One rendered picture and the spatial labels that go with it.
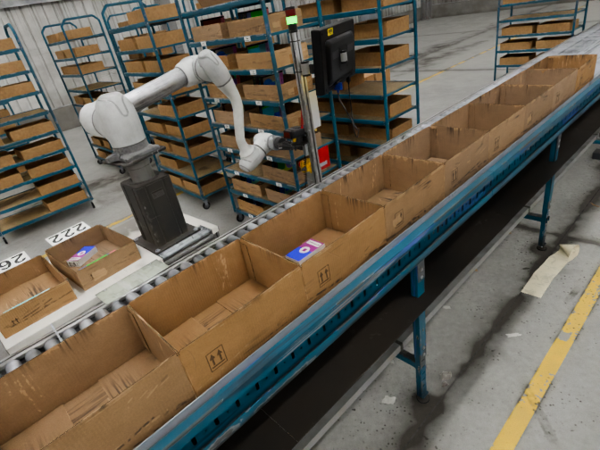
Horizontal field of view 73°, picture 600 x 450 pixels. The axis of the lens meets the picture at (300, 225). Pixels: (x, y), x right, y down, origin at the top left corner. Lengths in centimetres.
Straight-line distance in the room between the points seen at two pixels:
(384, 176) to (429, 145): 39
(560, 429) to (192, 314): 154
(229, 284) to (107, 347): 40
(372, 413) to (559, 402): 80
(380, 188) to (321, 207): 38
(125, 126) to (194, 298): 93
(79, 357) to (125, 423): 29
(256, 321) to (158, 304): 32
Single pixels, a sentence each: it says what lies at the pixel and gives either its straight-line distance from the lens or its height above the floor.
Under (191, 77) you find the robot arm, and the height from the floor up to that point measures 142.
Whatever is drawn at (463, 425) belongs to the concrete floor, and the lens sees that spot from 205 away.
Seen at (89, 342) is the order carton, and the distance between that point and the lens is 123.
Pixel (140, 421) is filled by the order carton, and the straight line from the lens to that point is 104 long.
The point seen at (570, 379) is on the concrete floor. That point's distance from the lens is 230.
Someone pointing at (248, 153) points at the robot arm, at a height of 94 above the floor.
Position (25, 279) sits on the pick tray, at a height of 77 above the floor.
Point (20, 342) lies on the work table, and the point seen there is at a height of 75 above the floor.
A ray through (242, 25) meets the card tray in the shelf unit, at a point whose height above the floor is 160.
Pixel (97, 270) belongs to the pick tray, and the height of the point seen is 81.
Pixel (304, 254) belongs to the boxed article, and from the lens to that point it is 140.
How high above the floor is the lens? 168
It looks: 29 degrees down
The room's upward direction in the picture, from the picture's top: 11 degrees counter-clockwise
